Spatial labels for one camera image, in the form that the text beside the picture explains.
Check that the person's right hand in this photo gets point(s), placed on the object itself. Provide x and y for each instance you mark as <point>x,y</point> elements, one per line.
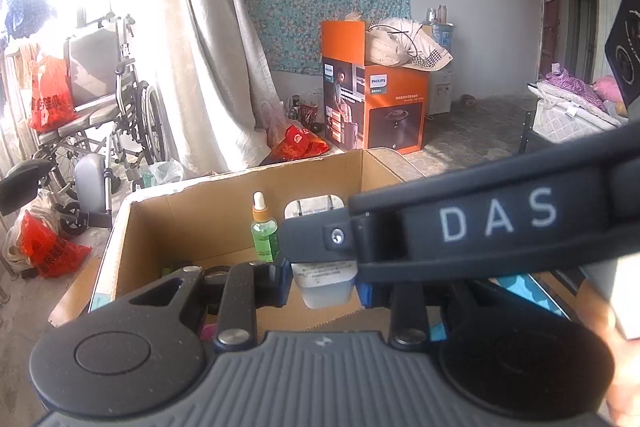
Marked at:
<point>627,372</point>

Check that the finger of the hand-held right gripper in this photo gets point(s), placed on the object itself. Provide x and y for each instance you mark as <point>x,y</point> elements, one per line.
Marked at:
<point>315,237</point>

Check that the white water dispenser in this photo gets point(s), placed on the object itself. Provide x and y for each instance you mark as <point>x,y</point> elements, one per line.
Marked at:
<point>440,92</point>

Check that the white charger plug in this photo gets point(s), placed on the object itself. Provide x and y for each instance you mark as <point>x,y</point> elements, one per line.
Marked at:
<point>325,287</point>

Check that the green dropper bottle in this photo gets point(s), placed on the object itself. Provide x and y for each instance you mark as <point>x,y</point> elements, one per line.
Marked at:
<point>264,232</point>

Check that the red plastic bag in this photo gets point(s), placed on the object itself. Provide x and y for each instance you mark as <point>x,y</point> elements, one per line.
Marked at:
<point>50,99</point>
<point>52,247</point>

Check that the blue water jug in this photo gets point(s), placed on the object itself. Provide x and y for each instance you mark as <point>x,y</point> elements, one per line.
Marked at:
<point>442,34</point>

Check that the pink clothes pile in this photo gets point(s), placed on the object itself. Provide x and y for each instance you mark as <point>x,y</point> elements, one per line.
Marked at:
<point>575,87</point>

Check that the orange appliance box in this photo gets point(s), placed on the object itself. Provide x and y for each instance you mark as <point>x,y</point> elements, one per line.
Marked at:
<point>380,107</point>

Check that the clear plastic bag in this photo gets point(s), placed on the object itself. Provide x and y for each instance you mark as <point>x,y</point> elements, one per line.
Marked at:
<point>270,127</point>

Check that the blue hanging cloth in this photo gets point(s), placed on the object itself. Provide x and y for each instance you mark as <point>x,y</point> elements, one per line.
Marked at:
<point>30,14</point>

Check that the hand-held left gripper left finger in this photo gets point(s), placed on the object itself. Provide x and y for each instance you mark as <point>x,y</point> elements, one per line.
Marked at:
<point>284,282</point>

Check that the red snack bag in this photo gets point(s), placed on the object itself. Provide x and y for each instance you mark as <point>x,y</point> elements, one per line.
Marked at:
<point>300,144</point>

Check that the white tote bag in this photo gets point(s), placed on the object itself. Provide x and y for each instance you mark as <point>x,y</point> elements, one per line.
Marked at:
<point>10,252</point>

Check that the folding wheelchair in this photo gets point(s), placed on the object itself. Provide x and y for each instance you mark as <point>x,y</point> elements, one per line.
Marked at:
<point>100,117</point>

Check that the brown wooden door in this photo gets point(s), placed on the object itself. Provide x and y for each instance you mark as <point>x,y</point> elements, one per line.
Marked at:
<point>548,12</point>

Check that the beige checkered hat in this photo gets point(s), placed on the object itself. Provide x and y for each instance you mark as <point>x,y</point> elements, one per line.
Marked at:
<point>410,44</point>

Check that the white quilted basket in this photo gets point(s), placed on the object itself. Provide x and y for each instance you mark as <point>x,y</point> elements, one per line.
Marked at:
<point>570,117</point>

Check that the group of small bottles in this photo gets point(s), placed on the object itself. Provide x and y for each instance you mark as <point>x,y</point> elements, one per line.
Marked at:
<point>305,112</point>

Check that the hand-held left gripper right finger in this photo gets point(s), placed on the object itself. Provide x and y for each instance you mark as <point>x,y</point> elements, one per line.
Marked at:
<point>364,297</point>

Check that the brown cardboard box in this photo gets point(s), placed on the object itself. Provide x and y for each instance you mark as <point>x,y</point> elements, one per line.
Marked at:
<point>200,222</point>

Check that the beige curtain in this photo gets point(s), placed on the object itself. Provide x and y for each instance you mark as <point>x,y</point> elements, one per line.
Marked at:
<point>215,37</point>

